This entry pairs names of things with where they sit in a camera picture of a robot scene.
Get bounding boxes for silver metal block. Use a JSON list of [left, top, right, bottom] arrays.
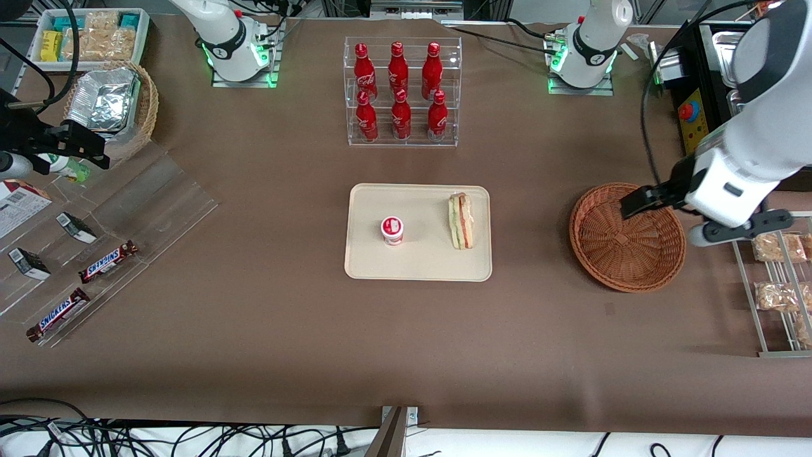
[[647, 40, 684, 88]]

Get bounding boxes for clear acrylic bottle rack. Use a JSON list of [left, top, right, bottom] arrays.
[[344, 36, 462, 148]]

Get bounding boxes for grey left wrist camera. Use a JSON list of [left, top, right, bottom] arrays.
[[688, 209, 796, 248]]

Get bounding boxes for grey metal beam bracket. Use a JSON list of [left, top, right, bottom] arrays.
[[364, 406, 420, 457]]

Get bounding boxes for red cola bottle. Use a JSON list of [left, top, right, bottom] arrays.
[[391, 89, 412, 140], [355, 90, 379, 142], [353, 43, 378, 101], [421, 42, 443, 100], [426, 90, 449, 142], [388, 41, 410, 96]]

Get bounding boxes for brown round wicker basket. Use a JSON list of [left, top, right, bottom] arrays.
[[569, 183, 687, 293]]

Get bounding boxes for red white printed box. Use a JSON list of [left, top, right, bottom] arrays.
[[0, 180, 53, 240]]

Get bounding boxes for small black white box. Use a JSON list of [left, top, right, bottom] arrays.
[[56, 212, 98, 244], [8, 247, 52, 281]]

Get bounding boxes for white plastic bin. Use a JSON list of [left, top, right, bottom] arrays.
[[29, 8, 151, 71]]

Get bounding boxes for triangle sandwich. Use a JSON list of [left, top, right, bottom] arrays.
[[449, 192, 475, 250]]

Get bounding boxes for green white small bottle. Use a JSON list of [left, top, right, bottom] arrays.
[[37, 153, 90, 184]]

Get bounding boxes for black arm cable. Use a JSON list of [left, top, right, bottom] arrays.
[[35, 0, 81, 116], [640, 0, 772, 187], [0, 37, 57, 106]]

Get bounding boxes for large steel tray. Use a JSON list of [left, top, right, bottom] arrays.
[[712, 30, 746, 88]]

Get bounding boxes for brown snickers bar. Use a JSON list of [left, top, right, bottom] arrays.
[[26, 288, 91, 343], [78, 239, 140, 284]]

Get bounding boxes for yellow emergency stop box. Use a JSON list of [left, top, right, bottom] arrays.
[[678, 88, 709, 143]]

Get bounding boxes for beige plastic tray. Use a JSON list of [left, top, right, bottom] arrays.
[[344, 183, 493, 282]]

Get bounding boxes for silver foil tray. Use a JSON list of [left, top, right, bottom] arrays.
[[67, 67, 141, 135]]

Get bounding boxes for small steel tray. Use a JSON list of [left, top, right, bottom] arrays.
[[726, 88, 749, 121]]

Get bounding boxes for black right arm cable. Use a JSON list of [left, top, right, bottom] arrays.
[[35, 0, 81, 116], [0, 37, 57, 106]]

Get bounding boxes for black table cable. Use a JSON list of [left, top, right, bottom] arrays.
[[443, 18, 566, 56]]

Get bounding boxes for clear acrylic stepped stand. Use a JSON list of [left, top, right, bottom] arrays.
[[0, 141, 221, 349]]

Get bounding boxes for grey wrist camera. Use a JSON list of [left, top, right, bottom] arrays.
[[688, 209, 796, 248], [0, 151, 34, 180]]

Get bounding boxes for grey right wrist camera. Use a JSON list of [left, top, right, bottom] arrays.
[[0, 151, 34, 180]]

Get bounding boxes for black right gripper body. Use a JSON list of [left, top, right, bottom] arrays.
[[0, 88, 53, 159]]

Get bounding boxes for tan wicker basket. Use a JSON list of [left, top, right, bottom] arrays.
[[62, 60, 159, 163]]

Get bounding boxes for clear plastic wrapper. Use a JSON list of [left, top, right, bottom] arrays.
[[622, 33, 653, 62]]

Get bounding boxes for black control box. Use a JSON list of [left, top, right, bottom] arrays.
[[665, 18, 812, 191]]

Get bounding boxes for clear bag of crackers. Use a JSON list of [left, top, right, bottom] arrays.
[[85, 11, 121, 32], [63, 29, 108, 63], [105, 29, 138, 62]]

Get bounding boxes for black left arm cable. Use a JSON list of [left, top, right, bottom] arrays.
[[640, 0, 772, 187]]

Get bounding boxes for grey wire rack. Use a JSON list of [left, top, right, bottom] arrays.
[[730, 211, 812, 359]]

